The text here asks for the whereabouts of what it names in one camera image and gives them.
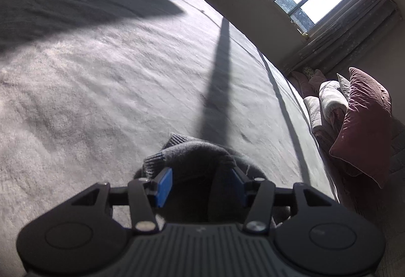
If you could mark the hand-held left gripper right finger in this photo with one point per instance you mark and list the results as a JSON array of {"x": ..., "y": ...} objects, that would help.
[{"x": 239, "y": 190}]

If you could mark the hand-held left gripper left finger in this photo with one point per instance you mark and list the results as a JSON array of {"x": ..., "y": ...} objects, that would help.
[{"x": 164, "y": 188}]

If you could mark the grey knit sweater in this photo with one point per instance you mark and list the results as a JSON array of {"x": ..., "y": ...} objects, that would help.
[{"x": 196, "y": 153}]

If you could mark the white folded quilt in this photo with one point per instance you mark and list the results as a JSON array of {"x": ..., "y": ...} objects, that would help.
[{"x": 330, "y": 95}]

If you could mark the bed with grey blanket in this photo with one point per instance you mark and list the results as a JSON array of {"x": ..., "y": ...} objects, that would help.
[{"x": 95, "y": 74}]

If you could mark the leopard print cushion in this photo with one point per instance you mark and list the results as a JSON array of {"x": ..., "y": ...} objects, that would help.
[{"x": 307, "y": 72}]

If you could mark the maroon velvet pillow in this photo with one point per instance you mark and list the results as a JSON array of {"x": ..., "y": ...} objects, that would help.
[{"x": 364, "y": 125}]

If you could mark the grey pillow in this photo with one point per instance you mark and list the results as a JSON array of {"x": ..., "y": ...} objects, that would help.
[{"x": 344, "y": 82}]

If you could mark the grey patterned curtain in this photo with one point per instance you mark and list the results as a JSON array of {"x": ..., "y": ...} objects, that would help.
[{"x": 341, "y": 36}]

